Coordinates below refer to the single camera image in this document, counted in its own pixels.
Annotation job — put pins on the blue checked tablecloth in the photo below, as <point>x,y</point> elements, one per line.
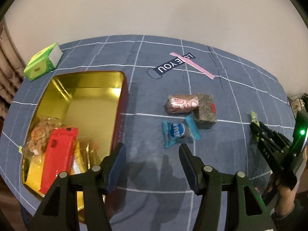
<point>153,188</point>

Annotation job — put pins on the red snack packet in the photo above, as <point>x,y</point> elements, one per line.
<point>58,155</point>

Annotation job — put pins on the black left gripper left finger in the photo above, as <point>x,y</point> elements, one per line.
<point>58,209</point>

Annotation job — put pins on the beige patterned curtain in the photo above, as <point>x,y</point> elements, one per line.
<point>11,72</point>

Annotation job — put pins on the floral box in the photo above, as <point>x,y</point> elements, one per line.
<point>296,105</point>

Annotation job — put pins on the yellow snack bag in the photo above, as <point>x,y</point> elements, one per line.
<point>85,156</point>

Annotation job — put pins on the green cartoon snack packet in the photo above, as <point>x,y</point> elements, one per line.
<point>254,121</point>

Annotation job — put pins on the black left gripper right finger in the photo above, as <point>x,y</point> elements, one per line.
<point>245,208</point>

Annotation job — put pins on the grey seaweed snack block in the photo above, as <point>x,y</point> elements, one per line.
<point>205,114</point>

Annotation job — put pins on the blue candy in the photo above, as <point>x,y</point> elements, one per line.
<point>184,132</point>

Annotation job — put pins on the person's right hand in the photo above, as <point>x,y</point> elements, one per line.
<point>286,200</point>

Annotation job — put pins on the clear bag fried twists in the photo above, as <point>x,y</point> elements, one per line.
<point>40,135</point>

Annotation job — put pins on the pink candy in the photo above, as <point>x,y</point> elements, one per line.
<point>181,103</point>

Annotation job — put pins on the green tissue pack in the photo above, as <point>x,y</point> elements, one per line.
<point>43,62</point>

